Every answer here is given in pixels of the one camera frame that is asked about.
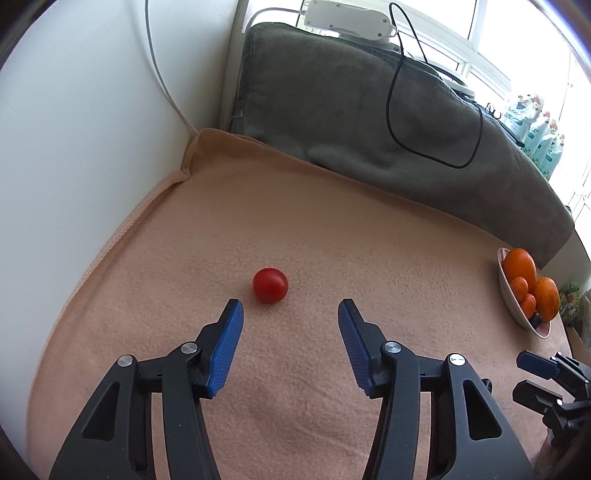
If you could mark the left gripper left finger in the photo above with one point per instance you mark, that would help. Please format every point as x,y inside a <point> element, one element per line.
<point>112,436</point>

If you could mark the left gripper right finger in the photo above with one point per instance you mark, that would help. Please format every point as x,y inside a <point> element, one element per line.
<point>470,437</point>

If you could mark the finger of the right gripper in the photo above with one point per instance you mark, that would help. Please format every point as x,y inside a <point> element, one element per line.
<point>544,368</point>
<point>535,397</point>

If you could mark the large speckled orange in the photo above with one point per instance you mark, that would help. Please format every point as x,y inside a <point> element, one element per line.
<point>547,298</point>

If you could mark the small mandarin with stem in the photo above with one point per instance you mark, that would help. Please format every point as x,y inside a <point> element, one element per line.
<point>519,287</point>

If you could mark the smooth bright orange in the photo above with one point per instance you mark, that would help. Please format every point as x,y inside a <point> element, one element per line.
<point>519,263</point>

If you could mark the small red cherry tomato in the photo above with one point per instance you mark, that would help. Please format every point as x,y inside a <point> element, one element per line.
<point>270,285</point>

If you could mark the dark purple cherry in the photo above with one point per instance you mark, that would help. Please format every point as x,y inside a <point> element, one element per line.
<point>535,320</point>

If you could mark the green printed carton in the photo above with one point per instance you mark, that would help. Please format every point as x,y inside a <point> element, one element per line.
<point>569,302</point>

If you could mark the peach fleece table cloth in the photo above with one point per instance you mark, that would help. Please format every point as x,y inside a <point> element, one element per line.
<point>291,408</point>

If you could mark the grey fleece blanket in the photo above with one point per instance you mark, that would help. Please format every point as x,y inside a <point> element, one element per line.
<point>393,123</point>

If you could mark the white power strip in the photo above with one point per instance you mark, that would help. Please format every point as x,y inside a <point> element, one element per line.
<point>350,21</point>

